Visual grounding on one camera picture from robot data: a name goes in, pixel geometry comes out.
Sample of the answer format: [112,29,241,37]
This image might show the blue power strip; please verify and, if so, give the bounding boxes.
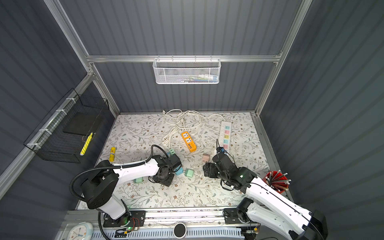
[168,154,183,176]

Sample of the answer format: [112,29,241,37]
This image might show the pink plug adapter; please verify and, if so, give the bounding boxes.
[202,154,211,163]

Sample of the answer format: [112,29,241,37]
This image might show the teal plug adapter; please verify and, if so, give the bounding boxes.
[185,169,194,178]

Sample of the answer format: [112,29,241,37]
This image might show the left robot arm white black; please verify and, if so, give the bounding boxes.
[69,145,182,226]

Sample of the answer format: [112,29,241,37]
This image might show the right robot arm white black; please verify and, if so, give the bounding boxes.
[203,152,329,240]

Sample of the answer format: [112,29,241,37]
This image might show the white power strip pastel sockets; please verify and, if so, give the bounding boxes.
[219,121,232,152]

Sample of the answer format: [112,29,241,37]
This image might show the orange power strip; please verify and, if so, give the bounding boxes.
[181,131,197,153]

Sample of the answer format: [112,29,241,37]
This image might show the floral table mat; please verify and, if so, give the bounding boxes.
[100,111,270,209]

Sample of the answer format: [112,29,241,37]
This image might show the red pen cup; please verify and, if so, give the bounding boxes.
[263,170,292,194]

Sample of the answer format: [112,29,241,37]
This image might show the yellow tube on mat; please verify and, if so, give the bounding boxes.
[109,147,116,163]

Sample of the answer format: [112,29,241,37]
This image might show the black round speaker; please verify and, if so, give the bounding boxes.
[173,223,187,239]

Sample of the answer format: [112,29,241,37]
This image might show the yellow marker in basket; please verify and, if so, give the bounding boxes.
[80,132,94,156]

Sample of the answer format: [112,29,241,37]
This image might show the white clock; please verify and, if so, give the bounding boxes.
[67,222,94,240]

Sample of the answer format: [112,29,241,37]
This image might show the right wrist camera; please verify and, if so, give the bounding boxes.
[216,147,226,154]

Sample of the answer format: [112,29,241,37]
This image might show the white tangled power cable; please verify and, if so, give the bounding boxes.
[161,109,226,149]

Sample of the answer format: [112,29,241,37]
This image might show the white wire basket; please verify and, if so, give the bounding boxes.
[153,59,222,85]

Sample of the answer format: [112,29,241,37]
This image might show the black wire basket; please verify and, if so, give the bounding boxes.
[24,90,110,164]

